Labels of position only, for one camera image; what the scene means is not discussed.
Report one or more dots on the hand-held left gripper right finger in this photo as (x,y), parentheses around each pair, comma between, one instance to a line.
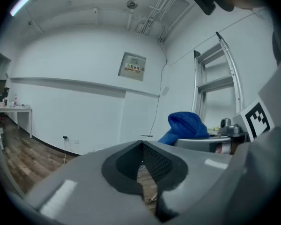
(196,177)

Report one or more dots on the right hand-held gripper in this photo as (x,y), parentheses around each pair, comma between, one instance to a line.
(248,125)

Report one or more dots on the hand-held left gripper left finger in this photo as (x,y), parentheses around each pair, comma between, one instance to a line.
(84,191)

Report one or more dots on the blue cloth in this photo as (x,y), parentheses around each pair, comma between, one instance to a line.
(185,125)

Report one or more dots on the black plug-in charger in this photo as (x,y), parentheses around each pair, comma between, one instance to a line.
(65,137)

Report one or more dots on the aluminium ladder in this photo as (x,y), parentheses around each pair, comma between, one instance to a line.
(202,85)

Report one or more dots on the grey electrical panel box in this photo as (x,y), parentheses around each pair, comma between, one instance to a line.
(132,66)

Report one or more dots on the white desk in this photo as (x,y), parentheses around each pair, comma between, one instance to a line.
(18,110)

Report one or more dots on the clear bottle with red label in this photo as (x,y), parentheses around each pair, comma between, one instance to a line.
(15,101)

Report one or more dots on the person's black shirt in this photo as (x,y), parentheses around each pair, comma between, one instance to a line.
(279,46)

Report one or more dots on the white ceiling pipes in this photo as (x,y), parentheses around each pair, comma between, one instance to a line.
(159,6)

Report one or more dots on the round ceiling detector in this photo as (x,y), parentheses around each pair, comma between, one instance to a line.
(132,4)

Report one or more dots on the long ceiling lamp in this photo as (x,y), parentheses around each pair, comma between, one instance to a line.
(20,4)

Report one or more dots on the white wall socket plate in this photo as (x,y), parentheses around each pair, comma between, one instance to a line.
(76,141)

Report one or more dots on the small white wall plate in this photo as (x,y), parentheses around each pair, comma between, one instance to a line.
(165,91)

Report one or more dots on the black head camera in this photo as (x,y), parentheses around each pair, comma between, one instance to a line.
(204,1)

